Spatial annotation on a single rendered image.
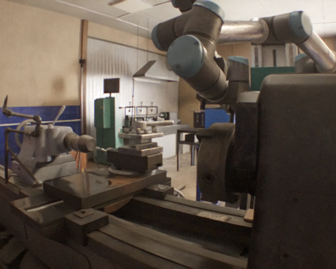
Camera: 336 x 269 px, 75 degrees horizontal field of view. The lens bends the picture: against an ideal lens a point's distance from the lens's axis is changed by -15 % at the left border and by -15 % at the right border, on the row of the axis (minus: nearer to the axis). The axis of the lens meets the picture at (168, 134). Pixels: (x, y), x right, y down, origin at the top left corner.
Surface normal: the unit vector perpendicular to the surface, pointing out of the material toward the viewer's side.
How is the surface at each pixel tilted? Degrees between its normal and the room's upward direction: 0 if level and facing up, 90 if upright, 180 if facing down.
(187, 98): 90
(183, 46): 74
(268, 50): 90
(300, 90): 83
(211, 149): 64
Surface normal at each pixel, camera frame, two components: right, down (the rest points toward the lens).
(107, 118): 0.82, 0.06
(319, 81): -0.40, -0.65
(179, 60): -0.55, -0.22
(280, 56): -0.54, 0.09
